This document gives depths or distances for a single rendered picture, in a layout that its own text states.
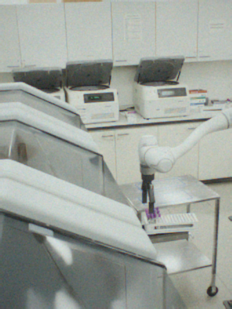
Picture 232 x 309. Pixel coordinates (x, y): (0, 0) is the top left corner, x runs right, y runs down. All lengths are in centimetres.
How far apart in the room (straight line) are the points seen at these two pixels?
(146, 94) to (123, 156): 76
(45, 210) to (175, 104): 384
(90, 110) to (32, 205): 357
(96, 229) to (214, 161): 416
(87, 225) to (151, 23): 399
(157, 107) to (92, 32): 111
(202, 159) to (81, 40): 201
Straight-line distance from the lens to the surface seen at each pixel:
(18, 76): 452
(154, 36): 474
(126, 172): 465
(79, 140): 171
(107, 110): 441
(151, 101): 451
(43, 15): 454
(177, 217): 232
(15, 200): 85
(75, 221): 88
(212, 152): 494
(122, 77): 503
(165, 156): 193
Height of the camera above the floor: 194
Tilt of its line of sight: 18 degrees down
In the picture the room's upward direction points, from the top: 2 degrees counter-clockwise
